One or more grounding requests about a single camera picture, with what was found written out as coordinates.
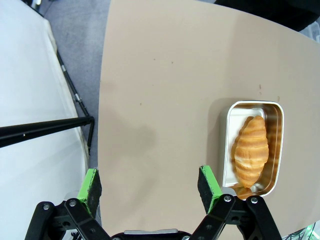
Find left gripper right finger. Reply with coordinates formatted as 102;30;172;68
191;164;283;240

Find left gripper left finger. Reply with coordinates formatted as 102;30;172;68
24;167;112;240

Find golden croissant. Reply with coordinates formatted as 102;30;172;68
234;115;270;189

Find rectangular steel container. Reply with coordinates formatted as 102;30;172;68
221;100;285;198

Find black tripod legs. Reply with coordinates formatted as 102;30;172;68
0;49;96;154

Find white side table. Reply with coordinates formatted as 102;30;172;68
0;0;91;240

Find person's black shirt torso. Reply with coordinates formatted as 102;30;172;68
214;0;320;32

